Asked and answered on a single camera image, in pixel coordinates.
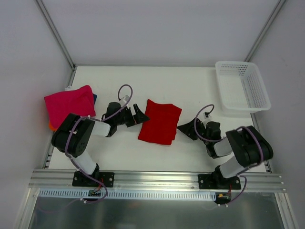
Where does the red t shirt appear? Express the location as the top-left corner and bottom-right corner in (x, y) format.
(138, 99), (182, 146)

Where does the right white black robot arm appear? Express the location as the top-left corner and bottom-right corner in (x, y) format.
(177, 119), (274, 190)

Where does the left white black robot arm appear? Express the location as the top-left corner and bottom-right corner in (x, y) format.
(51, 102), (150, 187)

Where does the folded navy blue t shirt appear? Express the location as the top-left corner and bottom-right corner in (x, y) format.
(93, 94), (97, 104)

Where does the folded pink t shirt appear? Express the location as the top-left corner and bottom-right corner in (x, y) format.
(44, 85), (96, 128)

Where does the white plastic basket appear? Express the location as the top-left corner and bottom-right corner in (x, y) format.
(215, 61), (271, 116)

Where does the folded white t shirt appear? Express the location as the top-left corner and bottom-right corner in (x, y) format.
(64, 86), (72, 91)

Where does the folded orange t shirt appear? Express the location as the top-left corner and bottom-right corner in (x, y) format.
(48, 121), (58, 131)

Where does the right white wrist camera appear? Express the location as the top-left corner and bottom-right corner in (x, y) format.
(203, 114), (212, 123)

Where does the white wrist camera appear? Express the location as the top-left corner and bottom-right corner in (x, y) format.
(203, 114), (212, 123)
(119, 95), (130, 107)

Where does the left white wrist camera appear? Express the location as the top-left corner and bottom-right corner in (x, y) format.
(119, 95), (130, 107)

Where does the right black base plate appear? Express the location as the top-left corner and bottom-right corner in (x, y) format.
(198, 174), (241, 190)

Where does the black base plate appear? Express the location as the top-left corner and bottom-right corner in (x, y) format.
(198, 174), (241, 190)
(72, 171), (115, 187)

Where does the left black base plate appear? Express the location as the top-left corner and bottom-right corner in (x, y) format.
(72, 171), (115, 187)

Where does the white slotted cable duct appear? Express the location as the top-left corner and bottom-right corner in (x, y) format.
(39, 188), (216, 201)

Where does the aluminium mounting rail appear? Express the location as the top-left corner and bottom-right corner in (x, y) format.
(29, 169), (287, 193)

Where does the left aluminium frame post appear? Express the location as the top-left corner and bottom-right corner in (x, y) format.
(34, 0), (75, 70)

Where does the aluminium frame post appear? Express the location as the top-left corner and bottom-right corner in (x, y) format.
(244, 0), (287, 62)
(34, 0), (75, 70)

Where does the right aluminium frame post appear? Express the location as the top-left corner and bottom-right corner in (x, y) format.
(244, 0), (287, 62)

